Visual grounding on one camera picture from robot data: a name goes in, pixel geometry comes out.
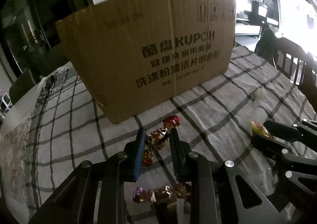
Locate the brown wooden chair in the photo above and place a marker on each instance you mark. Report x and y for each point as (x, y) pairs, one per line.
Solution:
(294, 58)

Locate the white storage cube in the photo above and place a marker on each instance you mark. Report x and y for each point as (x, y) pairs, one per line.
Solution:
(5, 102)

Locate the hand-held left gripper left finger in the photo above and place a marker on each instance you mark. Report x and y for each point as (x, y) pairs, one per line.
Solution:
(140, 157)

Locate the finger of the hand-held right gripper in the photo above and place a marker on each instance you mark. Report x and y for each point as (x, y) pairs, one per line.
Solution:
(282, 130)
(270, 148)

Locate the brown cardboard box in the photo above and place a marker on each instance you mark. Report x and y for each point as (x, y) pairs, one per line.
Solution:
(153, 53)

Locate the white translucent candy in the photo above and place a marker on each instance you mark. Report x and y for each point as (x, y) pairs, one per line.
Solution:
(259, 95)

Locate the dark upholstered chair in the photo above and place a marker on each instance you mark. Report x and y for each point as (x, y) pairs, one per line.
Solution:
(23, 85)

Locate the yellow candy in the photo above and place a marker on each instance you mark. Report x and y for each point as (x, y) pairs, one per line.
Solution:
(258, 128)

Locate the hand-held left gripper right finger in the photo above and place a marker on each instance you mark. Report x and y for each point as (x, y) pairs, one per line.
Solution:
(177, 154)

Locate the plaid grey white cloth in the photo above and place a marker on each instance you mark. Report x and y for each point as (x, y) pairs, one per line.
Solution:
(79, 135)

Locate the dark sliding glass door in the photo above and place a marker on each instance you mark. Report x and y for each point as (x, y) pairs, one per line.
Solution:
(29, 23)

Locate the dark jacket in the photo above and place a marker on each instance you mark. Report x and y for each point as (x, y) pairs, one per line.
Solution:
(266, 43)

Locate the black television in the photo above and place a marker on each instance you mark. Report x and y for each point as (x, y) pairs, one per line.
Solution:
(262, 12)

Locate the white low cabinet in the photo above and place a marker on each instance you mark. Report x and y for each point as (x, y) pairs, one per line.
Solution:
(247, 28)

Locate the floral table mat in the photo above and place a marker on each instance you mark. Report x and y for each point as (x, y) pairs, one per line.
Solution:
(14, 154)

